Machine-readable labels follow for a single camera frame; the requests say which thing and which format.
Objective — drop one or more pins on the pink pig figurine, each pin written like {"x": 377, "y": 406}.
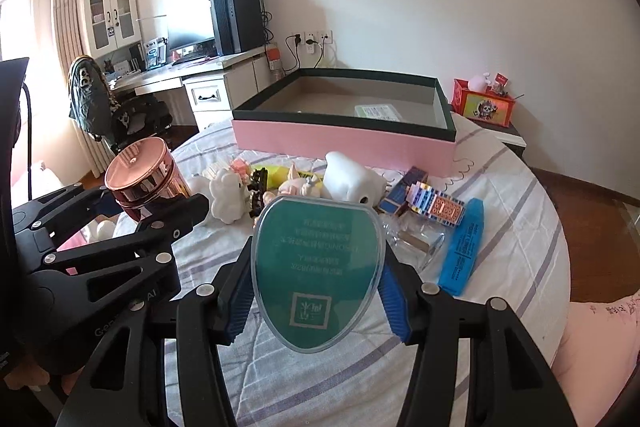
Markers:
{"x": 295, "y": 184}

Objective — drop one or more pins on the striped white quilt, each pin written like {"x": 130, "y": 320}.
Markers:
{"x": 500, "y": 207}

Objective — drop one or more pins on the green and white label card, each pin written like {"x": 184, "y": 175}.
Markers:
{"x": 377, "y": 112}

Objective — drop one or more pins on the pink pillow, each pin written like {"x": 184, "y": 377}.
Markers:
{"x": 600, "y": 332}

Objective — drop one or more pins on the pink plush toy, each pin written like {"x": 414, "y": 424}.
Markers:
{"x": 479, "y": 82}

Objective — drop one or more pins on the clear bottle with orange cap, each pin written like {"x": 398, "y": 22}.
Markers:
{"x": 273, "y": 62}

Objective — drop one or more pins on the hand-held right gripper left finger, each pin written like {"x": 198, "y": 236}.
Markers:
{"x": 235, "y": 302}

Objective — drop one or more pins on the clear plastic box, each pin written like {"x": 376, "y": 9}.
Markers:
{"x": 425, "y": 242}

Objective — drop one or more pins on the rose gold jar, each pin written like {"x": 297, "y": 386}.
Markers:
{"x": 145, "y": 177}

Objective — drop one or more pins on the white cup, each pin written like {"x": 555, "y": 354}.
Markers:
{"x": 345, "y": 177}

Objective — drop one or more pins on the white desk with drawers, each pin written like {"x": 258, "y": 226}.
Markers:
{"x": 220, "y": 92}

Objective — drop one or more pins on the blue and white box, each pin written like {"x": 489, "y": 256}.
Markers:
{"x": 155, "y": 53}

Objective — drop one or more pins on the black computer tower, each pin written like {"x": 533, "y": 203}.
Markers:
{"x": 237, "y": 22}

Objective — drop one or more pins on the white glass-door cabinet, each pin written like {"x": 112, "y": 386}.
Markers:
{"x": 107, "y": 17}

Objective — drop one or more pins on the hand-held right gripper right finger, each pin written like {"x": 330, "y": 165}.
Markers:
{"x": 395, "y": 307}

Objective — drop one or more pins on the pink box with dark rim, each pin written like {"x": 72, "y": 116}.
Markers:
{"x": 325, "y": 139}

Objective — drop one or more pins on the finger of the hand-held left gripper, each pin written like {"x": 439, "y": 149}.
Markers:
{"x": 165, "y": 227}
{"x": 60, "y": 209}

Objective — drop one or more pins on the white bear figurine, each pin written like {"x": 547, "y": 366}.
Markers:
{"x": 227, "y": 199}

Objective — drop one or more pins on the black office chair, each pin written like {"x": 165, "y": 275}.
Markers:
{"x": 95, "y": 97}

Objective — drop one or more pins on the red printed box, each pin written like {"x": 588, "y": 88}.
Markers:
{"x": 485, "y": 107}

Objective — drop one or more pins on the colourful building block toy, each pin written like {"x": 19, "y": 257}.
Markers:
{"x": 440, "y": 207}

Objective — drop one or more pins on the black computer monitor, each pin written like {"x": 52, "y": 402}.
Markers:
{"x": 190, "y": 32}

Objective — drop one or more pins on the blue highlighter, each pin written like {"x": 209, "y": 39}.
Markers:
{"x": 462, "y": 252}

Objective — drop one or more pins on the navy and orange small box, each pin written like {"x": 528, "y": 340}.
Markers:
{"x": 395, "y": 199}

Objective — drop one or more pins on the white wall socket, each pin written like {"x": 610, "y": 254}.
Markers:
{"x": 297, "y": 39}
{"x": 326, "y": 37}
{"x": 311, "y": 42}

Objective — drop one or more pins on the dark-topped white nightstand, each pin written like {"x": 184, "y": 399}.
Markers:
{"x": 510, "y": 138}

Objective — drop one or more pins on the green oval mirror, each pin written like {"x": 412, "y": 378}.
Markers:
{"x": 315, "y": 257}

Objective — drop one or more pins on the black hair clip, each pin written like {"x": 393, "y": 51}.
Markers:
{"x": 256, "y": 192}

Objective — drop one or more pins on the beige curtain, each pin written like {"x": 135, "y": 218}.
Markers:
{"x": 70, "y": 7}

